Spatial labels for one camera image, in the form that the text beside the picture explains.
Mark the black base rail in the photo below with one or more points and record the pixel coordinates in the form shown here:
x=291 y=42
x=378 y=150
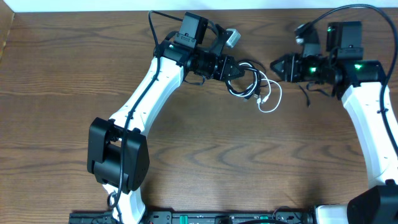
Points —
x=284 y=215

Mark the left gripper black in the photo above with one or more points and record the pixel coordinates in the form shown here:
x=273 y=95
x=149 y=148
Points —
x=227 y=62

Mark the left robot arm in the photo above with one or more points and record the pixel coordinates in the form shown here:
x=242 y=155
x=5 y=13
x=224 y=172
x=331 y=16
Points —
x=118 y=154

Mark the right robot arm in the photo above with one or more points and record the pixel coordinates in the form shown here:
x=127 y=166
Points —
x=357 y=83

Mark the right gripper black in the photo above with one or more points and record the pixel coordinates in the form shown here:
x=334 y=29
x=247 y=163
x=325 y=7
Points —
x=290 y=66

